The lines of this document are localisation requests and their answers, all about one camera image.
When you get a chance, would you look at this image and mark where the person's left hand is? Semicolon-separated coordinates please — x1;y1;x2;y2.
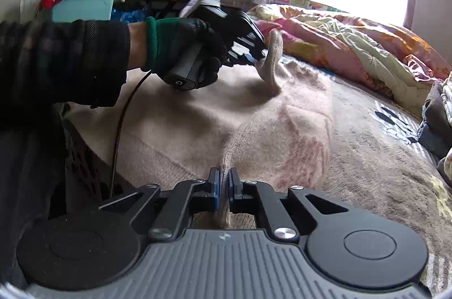
140;16;232;90

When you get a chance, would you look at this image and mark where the dark grey garment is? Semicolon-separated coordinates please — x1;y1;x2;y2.
417;82;452;160

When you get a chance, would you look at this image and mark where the teal storage box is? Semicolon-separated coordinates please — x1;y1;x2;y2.
51;0;119;23

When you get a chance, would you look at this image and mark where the black lattice crate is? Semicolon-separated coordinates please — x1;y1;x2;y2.
63;119;114;205

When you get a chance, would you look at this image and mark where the floral pink quilt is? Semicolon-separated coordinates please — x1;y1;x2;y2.
247;3;452;117

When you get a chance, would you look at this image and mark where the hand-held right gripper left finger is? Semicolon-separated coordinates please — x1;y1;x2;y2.
98;167;221;240

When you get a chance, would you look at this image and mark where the white plastic container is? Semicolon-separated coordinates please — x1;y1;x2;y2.
19;0;45;23

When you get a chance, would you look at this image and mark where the colourful flat box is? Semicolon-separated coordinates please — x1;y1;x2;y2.
273;0;340;12

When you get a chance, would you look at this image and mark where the beige fuzzy sweater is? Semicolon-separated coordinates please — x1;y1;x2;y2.
65;29;336;230

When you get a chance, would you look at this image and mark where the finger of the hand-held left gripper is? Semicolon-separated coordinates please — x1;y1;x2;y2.
231;11;267;50
225;44;264;69

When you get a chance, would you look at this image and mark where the person's dark clothing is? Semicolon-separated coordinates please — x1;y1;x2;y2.
0;105;68;290

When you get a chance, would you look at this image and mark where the blue plastic bag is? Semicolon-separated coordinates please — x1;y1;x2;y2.
111;4;148;23

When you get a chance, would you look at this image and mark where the black cable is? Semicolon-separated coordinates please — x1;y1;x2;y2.
109;71;153;198

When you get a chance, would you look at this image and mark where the person's left forearm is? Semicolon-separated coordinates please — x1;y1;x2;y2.
0;18;149;120

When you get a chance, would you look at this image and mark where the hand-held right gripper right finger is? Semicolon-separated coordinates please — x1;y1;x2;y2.
227;167;357;241

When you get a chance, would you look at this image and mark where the dark side table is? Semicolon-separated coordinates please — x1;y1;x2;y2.
141;0;193;20

